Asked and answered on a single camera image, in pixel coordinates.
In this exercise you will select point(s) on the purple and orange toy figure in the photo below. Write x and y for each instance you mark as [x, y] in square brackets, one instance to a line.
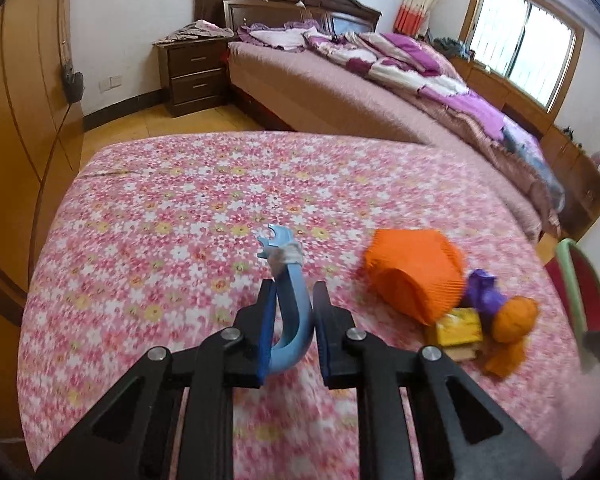
[515, 315]

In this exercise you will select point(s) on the tan cardboard piece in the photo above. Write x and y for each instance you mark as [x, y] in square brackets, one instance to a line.
[462, 353]

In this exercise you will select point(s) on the wooden wardrobe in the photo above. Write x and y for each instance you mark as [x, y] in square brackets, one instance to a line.
[15, 125]

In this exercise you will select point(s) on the long wooden cabinet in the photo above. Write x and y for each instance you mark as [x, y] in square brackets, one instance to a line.
[575, 170]

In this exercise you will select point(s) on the pink clothes pile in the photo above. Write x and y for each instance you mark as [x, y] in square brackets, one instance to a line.
[195, 31]

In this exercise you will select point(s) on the red bucket with green rim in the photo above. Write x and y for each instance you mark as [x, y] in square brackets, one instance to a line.
[587, 285]

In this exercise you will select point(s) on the blue plaid cloth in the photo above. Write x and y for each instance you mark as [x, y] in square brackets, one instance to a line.
[530, 160]

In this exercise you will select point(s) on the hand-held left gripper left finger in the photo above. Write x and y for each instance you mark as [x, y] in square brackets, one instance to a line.
[266, 330]

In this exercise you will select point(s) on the orange corrugated paper cup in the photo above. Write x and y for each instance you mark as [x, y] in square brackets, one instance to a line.
[415, 270]

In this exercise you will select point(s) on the light blue curved plastic piece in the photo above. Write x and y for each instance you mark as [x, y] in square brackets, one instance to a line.
[292, 310]

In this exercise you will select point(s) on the dark wooden nightstand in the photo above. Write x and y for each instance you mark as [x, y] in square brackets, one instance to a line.
[195, 77]

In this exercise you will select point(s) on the yellow toy block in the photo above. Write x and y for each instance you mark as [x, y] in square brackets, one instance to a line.
[457, 330]

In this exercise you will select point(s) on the window with wooden frame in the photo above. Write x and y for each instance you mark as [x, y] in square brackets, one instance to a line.
[525, 40]

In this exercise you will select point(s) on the white pillow with purple frill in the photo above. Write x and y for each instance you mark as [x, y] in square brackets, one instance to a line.
[280, 37]

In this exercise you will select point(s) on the purple and white quilt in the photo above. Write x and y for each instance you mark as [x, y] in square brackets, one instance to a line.
[405, 60]

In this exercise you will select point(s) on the black hanging bag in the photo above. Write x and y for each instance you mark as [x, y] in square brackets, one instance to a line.
[73, 84]

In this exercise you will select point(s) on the bed with purple quilt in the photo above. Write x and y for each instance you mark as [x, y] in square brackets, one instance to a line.
[320, 95]

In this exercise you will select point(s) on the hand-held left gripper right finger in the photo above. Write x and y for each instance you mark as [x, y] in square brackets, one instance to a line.
[322, 330]

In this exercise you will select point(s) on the purple wrapper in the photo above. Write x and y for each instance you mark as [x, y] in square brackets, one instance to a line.
[485, 295]

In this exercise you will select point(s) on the pink floral tablecloth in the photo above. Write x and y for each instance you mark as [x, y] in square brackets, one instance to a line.
[180, 235]

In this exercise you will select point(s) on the white wall socket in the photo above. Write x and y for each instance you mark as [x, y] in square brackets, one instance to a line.
[110, 83]

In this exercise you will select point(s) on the blue grey clothes pile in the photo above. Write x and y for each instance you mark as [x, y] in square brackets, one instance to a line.
[452, 47]

